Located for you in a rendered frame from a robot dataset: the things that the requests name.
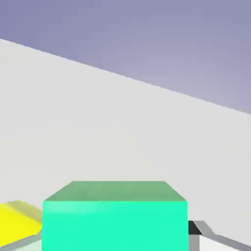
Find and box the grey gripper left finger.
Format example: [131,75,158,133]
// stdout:
[0,229,43,251]

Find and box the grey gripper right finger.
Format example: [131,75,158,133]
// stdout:
[188,220,251,251]

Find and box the small green cube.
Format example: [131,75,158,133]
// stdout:
[41,180,189,251]

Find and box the small yellow cube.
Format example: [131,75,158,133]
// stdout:
[0,200,43,248]

